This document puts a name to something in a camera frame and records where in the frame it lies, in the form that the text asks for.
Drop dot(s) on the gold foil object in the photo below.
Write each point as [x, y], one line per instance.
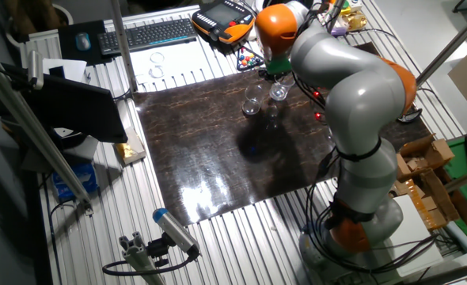
[356, 20]

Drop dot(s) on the green felt toy table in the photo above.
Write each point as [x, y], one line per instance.
[459, 166]

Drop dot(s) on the black monitor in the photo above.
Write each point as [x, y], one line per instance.
[79, 107]

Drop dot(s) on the aluminium camera mount profile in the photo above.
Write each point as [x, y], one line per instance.
[136, 253]

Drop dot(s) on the small purple item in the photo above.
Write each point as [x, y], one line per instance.
[338, 31]

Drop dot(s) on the white box with gold foil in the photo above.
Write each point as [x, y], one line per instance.
[128, 150]

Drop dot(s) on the grey metal post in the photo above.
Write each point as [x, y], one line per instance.
[455, 39]

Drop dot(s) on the green wrist adapter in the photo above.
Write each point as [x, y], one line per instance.
[279, 66]

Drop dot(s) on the white paper sheet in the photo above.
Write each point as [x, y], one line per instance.
[73, 69]

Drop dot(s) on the grey computer mouse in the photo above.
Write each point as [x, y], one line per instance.
[83, 41]

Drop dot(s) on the black mouse pad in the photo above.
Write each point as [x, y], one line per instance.
[67, 51]

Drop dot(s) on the upright metal post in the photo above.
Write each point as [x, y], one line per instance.
[334, 16]

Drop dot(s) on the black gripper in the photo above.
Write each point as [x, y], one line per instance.
[283, 78]

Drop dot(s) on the silver camera with blue end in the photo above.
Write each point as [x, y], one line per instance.
[174, 229]

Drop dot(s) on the blue tissue pack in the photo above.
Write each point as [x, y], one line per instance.
[75, 182]

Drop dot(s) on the white flat board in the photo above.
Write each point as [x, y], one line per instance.
[415, 237]

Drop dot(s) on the black keyboard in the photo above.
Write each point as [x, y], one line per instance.
[150, 35]

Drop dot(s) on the silver camera on beam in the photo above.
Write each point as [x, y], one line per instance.
[35, 71]

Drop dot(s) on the orange black teach pendant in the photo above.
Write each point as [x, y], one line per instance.
[221, 16]

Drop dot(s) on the triangle rack of coloured balls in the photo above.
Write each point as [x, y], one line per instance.
[248, 61]

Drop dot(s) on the aluminium frame post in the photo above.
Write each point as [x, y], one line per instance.
[122, 47]

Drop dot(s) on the dark marble pattern mat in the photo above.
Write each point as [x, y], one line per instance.
[202, 138]

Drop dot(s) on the clear glass beaker cup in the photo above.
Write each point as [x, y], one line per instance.
[252, 99]

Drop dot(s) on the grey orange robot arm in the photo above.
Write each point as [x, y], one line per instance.
[360, 95]

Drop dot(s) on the slanted aluminium beam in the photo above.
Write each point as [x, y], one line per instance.
[31, 130]

